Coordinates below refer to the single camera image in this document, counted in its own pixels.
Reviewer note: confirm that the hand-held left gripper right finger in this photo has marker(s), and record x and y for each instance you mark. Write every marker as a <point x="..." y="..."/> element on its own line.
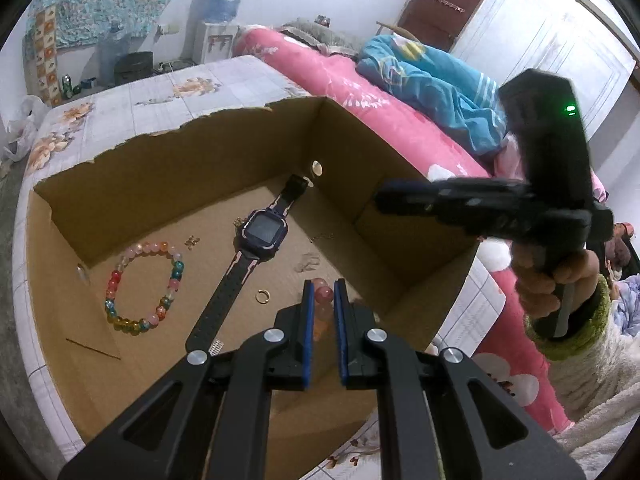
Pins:
<point x="342" y="335"/>

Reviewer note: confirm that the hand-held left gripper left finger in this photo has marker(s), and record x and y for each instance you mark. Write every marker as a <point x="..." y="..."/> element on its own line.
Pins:
<point x="308" y="335"/>

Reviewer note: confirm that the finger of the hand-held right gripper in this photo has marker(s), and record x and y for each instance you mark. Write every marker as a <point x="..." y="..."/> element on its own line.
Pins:
<point x="405" y="199"/>

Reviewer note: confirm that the purple black smartwatch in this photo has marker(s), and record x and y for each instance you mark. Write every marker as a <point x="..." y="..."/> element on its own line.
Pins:
<point x="262" y="227"/>

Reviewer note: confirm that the brown cardboard box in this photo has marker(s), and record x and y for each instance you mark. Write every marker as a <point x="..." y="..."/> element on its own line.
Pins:
<point x="150" y="170"/>

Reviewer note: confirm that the person's right forearm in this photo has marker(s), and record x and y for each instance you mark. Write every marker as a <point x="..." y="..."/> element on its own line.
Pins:
<point x="600" y="375"/>

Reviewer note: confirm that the person's right hand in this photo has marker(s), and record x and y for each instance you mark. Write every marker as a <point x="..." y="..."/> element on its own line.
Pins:
<point x="547" y="282"/>

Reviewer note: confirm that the blue printed blanket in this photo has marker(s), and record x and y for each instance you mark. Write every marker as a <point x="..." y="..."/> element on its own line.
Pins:
<point x="430" y="85"/>

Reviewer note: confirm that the pink floral blanket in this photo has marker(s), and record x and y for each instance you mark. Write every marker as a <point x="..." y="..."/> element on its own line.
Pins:
<point x="350" y="90"/>

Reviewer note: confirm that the white wardrobe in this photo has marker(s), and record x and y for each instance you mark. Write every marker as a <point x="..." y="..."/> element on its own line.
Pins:
<point x="540" y="25"/>

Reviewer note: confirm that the small gold earring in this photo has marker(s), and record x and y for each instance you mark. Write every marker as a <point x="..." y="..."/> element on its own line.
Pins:
<point x="191" y="241"/>

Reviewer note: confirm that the brown wooden door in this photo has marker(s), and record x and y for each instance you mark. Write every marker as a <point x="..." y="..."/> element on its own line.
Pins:
<point x="445" y="0"/>

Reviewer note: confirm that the grey pillow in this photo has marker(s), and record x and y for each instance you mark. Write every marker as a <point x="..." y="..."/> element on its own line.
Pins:
<point x="320" y="35"/>

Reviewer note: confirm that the thin wooden stick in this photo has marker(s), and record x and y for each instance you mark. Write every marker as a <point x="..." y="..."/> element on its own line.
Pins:
<point x="92" y="348"/>

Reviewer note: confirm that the white water dispenser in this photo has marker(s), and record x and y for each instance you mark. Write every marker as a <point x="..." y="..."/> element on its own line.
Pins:
<point x="215" y="42"/>

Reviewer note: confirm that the floral plaid tablecloth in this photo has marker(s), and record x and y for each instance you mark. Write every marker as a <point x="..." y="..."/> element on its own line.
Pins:
<point x="150" y="95"/>

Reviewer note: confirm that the dark waste bin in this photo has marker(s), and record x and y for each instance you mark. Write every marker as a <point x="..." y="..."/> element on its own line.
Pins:
<point x="132" y="67"/>

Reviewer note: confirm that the translucent water jug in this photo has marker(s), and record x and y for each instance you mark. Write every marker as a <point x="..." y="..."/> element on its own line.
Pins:
<point x="112" y="55"/>

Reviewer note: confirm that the green glass bottle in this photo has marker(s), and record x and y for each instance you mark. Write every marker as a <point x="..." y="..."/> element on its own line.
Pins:
<point x="66" y="86"/>

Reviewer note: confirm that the white plastic bag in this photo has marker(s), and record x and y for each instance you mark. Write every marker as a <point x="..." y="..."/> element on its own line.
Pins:
<point x="20" y="130"/>

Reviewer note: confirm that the white wall socket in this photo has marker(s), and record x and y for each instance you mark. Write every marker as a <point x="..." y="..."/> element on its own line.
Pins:
<point x="166" y="29"/>

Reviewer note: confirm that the teal patterned wall cloth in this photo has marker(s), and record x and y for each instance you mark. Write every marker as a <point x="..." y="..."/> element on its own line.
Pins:
<point x="100" y="0"/>

